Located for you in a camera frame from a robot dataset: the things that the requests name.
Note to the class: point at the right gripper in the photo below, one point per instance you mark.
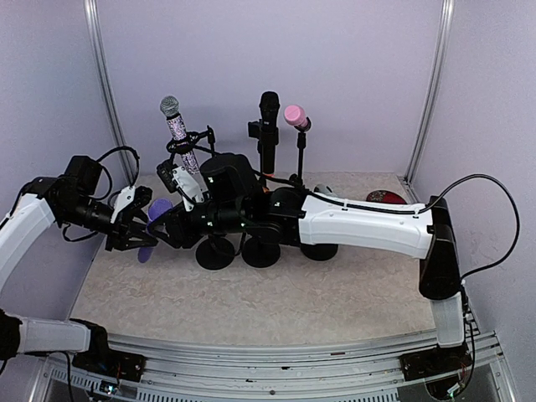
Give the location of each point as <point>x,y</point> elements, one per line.
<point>181,234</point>

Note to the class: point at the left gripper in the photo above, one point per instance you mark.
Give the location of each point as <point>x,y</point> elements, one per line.
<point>124,227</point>

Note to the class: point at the teal microphone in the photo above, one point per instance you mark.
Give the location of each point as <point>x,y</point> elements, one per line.
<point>324,189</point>

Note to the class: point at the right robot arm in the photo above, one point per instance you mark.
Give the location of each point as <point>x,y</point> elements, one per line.
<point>318,224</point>

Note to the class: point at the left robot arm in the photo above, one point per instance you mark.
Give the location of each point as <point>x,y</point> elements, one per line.
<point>68,200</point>

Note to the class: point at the black tripod mic stand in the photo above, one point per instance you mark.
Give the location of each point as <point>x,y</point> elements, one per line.
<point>209,140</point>

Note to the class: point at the glitter silver microphone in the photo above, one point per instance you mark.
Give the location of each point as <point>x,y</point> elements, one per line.
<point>169,106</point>

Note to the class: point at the back tall round stand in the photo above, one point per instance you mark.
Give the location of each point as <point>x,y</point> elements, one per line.
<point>253,127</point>

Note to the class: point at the black microphone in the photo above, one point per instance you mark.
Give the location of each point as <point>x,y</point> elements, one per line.
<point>269,107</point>

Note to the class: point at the pink microphone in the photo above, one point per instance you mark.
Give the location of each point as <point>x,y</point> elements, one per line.
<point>296,116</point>

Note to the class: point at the red floral plate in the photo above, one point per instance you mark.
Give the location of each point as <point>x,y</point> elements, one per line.
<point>385,197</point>

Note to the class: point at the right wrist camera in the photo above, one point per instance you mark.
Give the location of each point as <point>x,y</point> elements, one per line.
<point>178,180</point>

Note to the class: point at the front aluminium rail base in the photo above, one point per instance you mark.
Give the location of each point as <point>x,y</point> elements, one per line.
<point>367,370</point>

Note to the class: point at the left aluminium frame post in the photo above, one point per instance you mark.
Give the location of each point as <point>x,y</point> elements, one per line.
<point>97,44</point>

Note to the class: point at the aluminium frame post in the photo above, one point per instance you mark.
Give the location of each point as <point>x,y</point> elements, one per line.
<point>441,46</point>
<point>97,44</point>

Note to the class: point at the right aluminium frame post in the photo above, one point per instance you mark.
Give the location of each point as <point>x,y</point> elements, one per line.
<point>441,46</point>

